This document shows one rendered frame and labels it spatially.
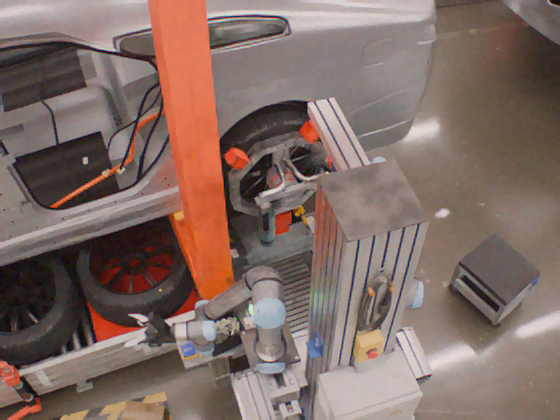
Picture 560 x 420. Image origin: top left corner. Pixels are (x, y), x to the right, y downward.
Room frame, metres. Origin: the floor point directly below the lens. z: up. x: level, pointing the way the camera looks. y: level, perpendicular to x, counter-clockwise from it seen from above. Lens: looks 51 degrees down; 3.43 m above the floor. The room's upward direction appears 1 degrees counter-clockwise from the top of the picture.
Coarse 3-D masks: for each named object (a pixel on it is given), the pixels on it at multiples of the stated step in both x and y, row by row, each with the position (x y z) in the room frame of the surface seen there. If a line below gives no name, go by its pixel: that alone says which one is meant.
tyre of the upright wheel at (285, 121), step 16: (256, 112) 2.50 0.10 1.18; (272, 112) 2.50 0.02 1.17; (288, 112) 2.51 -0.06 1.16; (304, 112) 2.58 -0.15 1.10; (240, 128) 2.42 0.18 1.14; (256, 128) 2.39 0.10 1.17; (272, 128) 2.39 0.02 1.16; (288, 128) 2.43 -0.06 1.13; (224, 144) 2.37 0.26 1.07; (240, 144) 2.33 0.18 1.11; (224, 160) 2.30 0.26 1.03; (224, 176) 2.29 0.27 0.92; (224, 192) 2.29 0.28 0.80
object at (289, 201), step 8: (272, 168) 2.36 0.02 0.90; (288, 168) 2.37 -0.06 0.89; (272, 176) 2.30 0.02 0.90; (288, 176) 2.29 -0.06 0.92; (272, 184) 2.27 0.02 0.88; (288, 184) 2.23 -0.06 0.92; (296, 184) 2.25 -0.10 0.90; (280, 200) 2.17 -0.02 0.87; (288, 200) 2.18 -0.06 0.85; (296, 200) 2.20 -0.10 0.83
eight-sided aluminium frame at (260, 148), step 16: (256, 144) 2.32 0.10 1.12; (272, 144) 2.32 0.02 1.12; (288, 144) 2.34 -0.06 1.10; (304, 144) 2.37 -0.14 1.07; (320, 144) 2.45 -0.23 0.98; (256, 160) 2.27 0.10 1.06; (240, 176) 2.24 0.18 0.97; (240, 192) 2.23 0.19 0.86; (304, 192) 2.39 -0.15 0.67; (240, 208) 2.23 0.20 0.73; (256, 208) 2.29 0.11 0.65; (288, 208) 2.34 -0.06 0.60
